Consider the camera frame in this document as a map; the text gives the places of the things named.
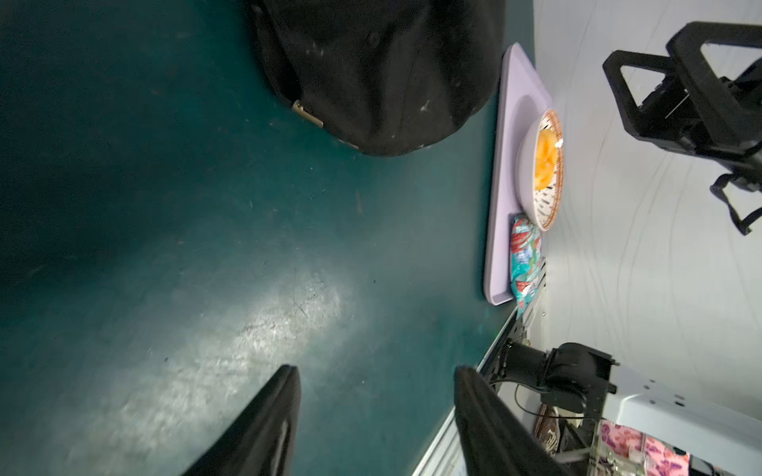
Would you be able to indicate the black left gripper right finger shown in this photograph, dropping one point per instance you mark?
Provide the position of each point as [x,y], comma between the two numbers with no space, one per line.
[493,440]

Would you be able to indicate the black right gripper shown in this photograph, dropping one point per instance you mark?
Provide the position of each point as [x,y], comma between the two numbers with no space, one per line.
[732,143]

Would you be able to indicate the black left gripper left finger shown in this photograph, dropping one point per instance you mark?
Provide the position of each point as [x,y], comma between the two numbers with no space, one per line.
[261,440]

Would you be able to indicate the black baseball cap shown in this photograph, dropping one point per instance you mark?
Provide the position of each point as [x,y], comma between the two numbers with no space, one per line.
[385,77]

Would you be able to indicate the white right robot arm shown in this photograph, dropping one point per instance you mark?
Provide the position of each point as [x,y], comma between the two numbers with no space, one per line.
[589,382]

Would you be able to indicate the patterned plate with food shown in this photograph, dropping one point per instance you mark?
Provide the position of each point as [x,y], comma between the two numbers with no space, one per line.
[540,170]

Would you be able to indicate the lilac plastic tray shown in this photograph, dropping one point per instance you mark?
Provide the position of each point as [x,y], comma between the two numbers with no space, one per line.
[523,99]

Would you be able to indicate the Fox's candy bag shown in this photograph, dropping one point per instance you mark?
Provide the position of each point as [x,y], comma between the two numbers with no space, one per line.
[525,261]

